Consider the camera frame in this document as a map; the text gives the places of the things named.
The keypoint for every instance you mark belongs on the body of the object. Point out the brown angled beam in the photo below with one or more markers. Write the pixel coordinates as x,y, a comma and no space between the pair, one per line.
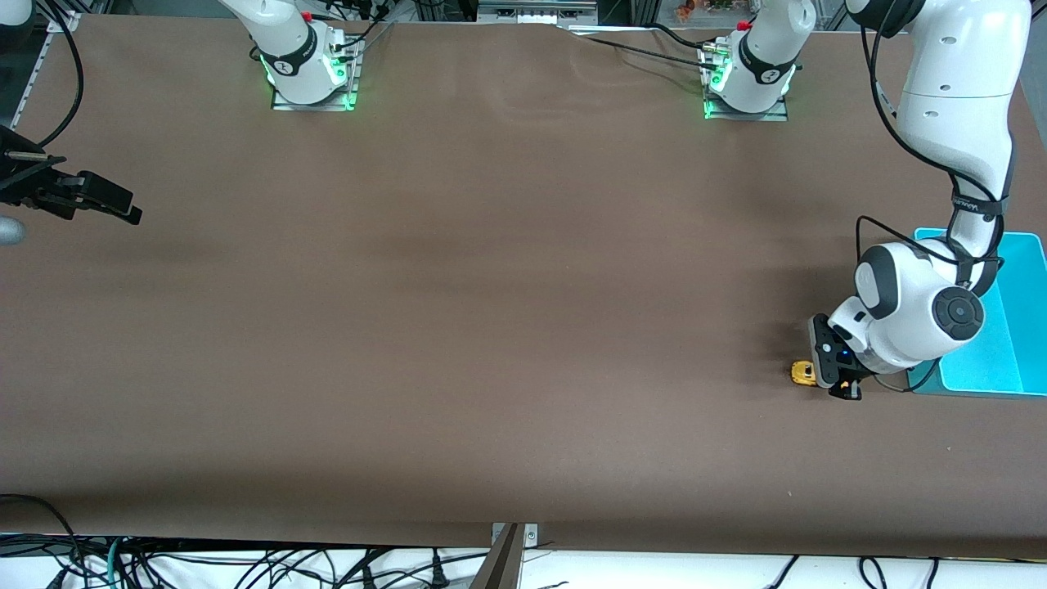
499,568

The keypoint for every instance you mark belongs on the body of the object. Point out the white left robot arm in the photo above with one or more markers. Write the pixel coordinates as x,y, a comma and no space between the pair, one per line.
957,98

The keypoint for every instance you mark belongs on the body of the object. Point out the teal plastic storage bin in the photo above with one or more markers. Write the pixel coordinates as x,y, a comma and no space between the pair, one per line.
994,352

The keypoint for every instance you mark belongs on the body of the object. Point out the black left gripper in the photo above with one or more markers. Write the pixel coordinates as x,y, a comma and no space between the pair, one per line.
847,392

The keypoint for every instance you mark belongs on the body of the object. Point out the grey metal bracket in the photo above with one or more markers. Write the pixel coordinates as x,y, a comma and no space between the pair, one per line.
532,536

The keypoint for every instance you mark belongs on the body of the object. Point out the grey power strip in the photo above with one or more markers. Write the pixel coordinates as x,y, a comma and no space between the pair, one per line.
536,12

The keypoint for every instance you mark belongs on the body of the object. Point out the brown table cover mat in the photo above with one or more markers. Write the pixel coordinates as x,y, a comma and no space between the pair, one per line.
523,245

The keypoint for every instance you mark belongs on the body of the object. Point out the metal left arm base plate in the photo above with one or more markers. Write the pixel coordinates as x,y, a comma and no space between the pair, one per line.
781,110

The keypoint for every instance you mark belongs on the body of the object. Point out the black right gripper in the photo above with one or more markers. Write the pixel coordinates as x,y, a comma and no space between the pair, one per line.
18,184

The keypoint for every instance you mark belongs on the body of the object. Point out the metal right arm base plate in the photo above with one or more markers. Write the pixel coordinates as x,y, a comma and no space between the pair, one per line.
350,78

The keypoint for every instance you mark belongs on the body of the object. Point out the perforated aluminium rail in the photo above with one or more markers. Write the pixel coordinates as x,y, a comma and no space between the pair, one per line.
37,69

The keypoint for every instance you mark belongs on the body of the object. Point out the yellow beetle toy car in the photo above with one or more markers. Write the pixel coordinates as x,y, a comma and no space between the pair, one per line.
803,373

